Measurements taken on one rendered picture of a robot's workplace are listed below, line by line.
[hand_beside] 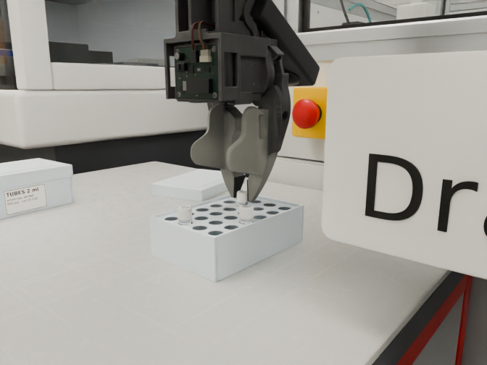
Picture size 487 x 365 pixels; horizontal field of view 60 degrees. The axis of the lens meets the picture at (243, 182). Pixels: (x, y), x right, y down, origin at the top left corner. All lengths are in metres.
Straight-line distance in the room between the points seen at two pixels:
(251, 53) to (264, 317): 0.21
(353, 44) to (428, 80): 0.40
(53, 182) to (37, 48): 0.34
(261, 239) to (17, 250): 0.23
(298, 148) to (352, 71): 0.43
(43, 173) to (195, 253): 0.28
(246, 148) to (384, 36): 0.30
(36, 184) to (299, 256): 0.34
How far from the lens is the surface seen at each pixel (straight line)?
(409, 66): 0.24
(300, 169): 0.68
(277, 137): 0.39
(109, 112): 0.93
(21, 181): 0.57
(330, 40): 0.64
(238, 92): 0.35
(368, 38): 0.62
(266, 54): 0.38
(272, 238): 0.39
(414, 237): 0.25
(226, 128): 0.42
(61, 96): 0.88
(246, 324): 0.29
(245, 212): 0.37
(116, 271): 0.38
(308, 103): 0.58
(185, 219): 0.37
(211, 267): 0.34
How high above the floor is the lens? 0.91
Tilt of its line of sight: 13 degrees down
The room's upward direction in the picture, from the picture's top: straight up
